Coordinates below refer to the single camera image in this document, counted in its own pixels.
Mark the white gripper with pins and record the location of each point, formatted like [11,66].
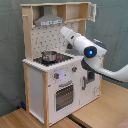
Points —
[68,34]

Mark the white toy microwave door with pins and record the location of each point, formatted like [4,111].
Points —
[92,12]

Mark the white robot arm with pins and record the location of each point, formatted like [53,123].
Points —
[93,53]

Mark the wooden toy kitchen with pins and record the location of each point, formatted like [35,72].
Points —
[40,84]

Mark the black toy stovetop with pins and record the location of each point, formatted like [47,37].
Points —
[58,59]

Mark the grey range hood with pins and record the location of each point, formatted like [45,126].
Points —
[48,18]

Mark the silver toy pot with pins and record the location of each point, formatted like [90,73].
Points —
[49,56]

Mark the red right stove knob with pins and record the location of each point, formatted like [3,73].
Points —
[74,69]

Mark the red stove knob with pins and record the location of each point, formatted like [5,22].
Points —
[74,69]
[56,75]

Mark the red left stove knob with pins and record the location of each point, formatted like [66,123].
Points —
[56,75]

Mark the grey dishwasher panel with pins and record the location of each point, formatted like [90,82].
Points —
[90,75]

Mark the toy oven door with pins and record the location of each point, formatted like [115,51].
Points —
[64,96]

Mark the grey cupboard door handle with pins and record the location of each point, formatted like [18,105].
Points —
[84,83]

